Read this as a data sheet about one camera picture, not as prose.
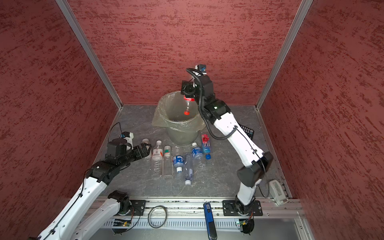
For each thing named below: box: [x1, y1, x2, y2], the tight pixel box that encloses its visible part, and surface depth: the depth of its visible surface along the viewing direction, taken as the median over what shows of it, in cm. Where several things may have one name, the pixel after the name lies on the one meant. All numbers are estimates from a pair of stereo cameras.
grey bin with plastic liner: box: [152, 91, 207, 145], surface depth 85 cm
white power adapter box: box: [268, 179, 289, 206], surface depth 79 cm
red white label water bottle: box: [152, 140, 164, 178], surface depth 89 cm
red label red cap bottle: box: [183, 95, 196, 116], surface depth 76 cm
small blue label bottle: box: [172, 155, 184, 173], surface depth 87 cm
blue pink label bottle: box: [201, 134, 212, 160], surface depth 94 cm
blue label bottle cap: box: [191, 142, 204, 168], surface depth 91 cm
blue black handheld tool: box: [203, 202, 218, 240], surface depth 71 cm
